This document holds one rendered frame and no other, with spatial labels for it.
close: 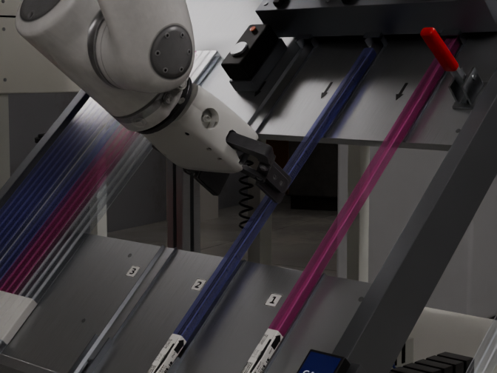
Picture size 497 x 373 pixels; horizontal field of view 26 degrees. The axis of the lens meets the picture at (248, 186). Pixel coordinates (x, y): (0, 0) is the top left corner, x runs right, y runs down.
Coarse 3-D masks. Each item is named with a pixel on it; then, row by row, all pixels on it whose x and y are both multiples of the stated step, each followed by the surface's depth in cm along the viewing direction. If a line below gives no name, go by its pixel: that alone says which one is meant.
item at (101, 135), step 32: (96, 128) 148; (64, 160) 147; (96, 160) 142; (128, 160) 138; (32, 192) 145; (64, 192) 141; (96, 192) 137; (0, 224) 144; (32, 224) 139; (64, 224) 136; (0, 256) 138; (32, 256) 134; (64, 256) 131; (0, 288) 133; (32, 288) 129; (0, 320) 128; (0, 352) 125
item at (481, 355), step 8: (496, 320) 82; (496, 328) 82; (488, 336) 82; (496, 336) 81; (488, 344) 81; (496, 344) 81; (480, 352) 81; (488, 352) 81; (496, 352) 81; (472, 360) 81; (480, 360) 80; (488, 360) 80; (496, 360) 81; (472, 368) 80; (480, 368) 80; (488, 368) 80
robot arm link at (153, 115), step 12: (180, 84) 101; (168, 96) 101; (180, 96) 103; (144, 108) 100; (156, 108) 101; (168, 108) 102; (120, 120) 103; (132, 120) 102; (144, 120) 102; (156, 120) 102
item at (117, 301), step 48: (96, 240) 132; (96, 288) 125; (144, 288) 120; (192, 288) 116; (240, 288) 112; (288, 288) 108; (336, 288) 105; (48, 336) 123; (96, 336) 118; (144, 336) 114; (192, 336) 110; (240, 336) 107; (288, 336) 103; (336, 336) 100
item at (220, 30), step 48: (192, 0) 163; (240, 0) 155; (288, 48) 140; (336, 48) 134; (384, 48) 129; (480, 48) 119; (240, 96) 137; (288, 96) 132; (384, 96) 122; (432, 96) 117; (432, 144) 112
